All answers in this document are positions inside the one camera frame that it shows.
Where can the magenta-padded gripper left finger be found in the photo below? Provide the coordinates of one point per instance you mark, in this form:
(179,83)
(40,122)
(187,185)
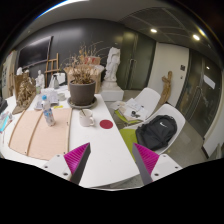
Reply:
(71,161)

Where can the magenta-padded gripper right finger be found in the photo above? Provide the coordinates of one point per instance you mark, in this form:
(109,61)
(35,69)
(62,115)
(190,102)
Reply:
(150,161)

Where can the clear blue-capped drink bottle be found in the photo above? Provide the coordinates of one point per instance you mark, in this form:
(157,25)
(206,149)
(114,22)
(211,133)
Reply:
(48,115)

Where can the black backpack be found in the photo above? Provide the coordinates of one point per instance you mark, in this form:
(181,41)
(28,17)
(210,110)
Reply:
(156,131)

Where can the green seat cushion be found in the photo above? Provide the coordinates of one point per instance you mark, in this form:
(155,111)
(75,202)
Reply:
(128,136)

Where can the light wooden board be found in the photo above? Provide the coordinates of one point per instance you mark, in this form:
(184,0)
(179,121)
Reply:
(43,133)

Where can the white mug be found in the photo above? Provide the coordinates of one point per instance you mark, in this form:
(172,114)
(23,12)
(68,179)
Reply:
(86,120)

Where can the wooden stir stick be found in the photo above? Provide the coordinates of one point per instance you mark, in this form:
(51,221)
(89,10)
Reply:
(82,113)

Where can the flat round red coaster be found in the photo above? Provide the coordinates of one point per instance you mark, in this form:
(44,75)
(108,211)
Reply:
(106,124)

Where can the white chair with backpack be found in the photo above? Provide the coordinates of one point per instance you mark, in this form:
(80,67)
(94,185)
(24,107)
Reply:
(173,115)

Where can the small yellow tag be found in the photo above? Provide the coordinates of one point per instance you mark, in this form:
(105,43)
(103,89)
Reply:
(58,107)

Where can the stack of papers and books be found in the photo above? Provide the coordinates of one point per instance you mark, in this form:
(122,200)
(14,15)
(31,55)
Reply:
(133,106)

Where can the grey plant saucer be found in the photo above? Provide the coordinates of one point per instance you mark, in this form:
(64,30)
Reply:
(71,104)

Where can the white chair with papers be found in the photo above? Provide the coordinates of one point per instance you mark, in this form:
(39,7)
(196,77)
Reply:
(148,96)

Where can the small grey cup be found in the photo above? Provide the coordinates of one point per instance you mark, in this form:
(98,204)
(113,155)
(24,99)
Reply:
(62,96)

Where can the printed papers on table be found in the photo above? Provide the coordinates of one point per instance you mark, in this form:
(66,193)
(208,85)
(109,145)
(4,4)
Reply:
(53,96)

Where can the dried plant in grey pot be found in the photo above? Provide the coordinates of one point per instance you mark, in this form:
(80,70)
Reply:
(82,92)

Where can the wooden figure sculpture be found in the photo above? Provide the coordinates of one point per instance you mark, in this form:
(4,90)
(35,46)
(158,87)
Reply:
(165,88)

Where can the brown carved wooden sculpture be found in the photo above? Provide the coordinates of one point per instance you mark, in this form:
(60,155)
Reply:
(24,93)

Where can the small white figurine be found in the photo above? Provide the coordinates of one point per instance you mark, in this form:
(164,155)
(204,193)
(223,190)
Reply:
(40,80)

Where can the wooden easel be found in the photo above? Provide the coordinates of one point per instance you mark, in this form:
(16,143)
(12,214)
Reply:
(52,70)

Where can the dark double door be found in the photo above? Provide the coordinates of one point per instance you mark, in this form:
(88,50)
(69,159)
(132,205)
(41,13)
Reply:
(136,63)

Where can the red box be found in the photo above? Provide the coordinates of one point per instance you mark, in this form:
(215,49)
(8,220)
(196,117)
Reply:
(93,60)

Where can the tall white headless statue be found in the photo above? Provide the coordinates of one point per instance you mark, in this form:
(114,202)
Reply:
(112,65)

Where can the recessed ceiling spotlights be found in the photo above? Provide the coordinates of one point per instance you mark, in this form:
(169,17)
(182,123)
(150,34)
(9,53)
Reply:
(153,30)

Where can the long ceiling light strip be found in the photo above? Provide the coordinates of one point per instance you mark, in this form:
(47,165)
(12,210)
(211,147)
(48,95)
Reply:
(58,6)

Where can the white statue pedestal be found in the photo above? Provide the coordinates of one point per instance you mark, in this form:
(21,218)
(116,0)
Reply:
(111,91)

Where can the black wall screen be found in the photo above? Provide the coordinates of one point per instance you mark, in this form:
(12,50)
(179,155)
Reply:
(35,51)

